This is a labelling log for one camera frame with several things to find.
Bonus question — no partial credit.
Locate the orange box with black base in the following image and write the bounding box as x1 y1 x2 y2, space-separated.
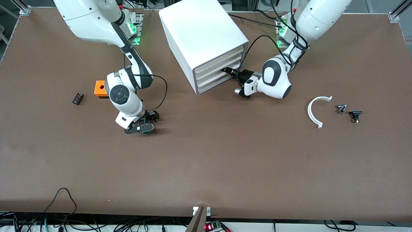
94 80 110 99

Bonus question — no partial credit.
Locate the black looped cable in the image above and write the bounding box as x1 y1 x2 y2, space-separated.
43 188 78 223

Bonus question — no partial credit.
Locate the tangled black cable bundle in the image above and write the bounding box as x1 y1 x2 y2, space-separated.
0 211 193 232

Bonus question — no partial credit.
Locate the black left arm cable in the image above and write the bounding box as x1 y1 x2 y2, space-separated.
240 35 309 73

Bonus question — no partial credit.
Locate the black curled cable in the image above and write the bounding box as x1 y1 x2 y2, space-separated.
323 220 356 232

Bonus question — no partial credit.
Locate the black cable on table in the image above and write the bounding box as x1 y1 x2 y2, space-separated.
225 10 284 29

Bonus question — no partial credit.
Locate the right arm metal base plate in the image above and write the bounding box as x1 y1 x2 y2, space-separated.
127 8 144 45

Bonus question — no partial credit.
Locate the white plastic drawer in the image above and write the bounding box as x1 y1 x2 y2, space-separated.
195 58 243 88
195 52 243 82
196 63 242 93
194 47 244 77

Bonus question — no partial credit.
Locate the white semicircular bracket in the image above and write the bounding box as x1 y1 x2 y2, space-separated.
307 96 333 129

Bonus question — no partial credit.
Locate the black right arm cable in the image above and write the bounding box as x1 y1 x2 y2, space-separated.
123 48 168 111

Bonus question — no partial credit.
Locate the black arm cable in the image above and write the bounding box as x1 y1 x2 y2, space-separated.
123 48 168 111
240 35 309 73

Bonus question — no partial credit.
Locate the brown mounting beam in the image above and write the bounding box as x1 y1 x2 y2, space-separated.
185 206 207 232

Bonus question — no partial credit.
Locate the circuit board with red light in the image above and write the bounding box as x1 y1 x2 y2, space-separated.
204 221 230 232

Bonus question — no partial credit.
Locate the aluminium frame profile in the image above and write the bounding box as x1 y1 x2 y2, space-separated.
389 0 412 22
11 0 32 15

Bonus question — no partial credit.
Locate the white drawer cabinet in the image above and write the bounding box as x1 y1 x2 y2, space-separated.
158 0 249 96

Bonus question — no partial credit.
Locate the black flat-head button part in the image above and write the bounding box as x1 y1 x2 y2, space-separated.
349 110 363 124

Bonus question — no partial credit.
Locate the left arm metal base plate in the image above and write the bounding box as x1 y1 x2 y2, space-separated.
275 16 292 49

